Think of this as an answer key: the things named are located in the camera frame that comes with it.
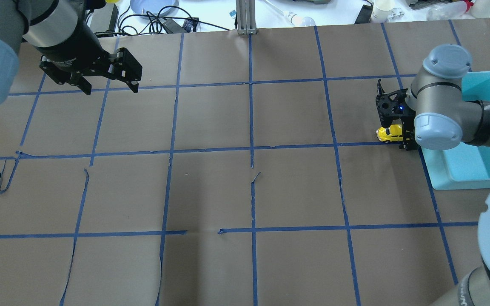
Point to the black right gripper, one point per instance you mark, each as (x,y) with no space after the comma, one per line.
(408,143)

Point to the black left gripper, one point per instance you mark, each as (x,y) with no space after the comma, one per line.
(74,47)

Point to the yellow toy beetle car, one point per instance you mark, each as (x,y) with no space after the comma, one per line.
(389,135)

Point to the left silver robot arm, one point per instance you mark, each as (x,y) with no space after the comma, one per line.
(42,23)

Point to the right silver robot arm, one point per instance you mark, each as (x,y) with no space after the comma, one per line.
(436,116)

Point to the black power adapter brick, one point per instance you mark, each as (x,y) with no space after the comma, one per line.
(103,20)

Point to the light blue plate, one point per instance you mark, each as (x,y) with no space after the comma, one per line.
(141,7)

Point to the paper cup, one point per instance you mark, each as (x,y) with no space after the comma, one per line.
(381,10)

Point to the brown paper table cover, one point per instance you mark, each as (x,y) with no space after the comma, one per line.
(245,171)

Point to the aluminium frame post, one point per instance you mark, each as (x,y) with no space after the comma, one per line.
(246,17)

